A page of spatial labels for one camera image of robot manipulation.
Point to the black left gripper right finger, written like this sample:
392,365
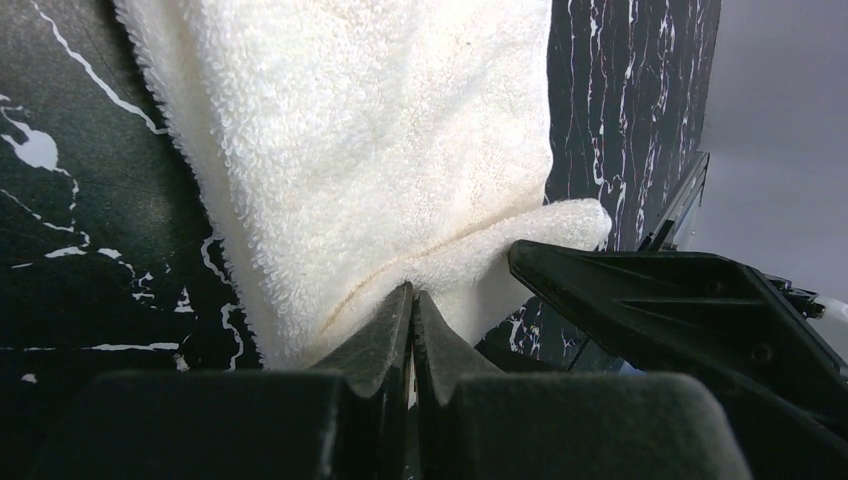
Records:
479,422

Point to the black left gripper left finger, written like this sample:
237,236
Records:
343,418

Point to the white cloth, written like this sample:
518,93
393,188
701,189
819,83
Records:
343,148

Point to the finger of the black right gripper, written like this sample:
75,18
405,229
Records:
782,388

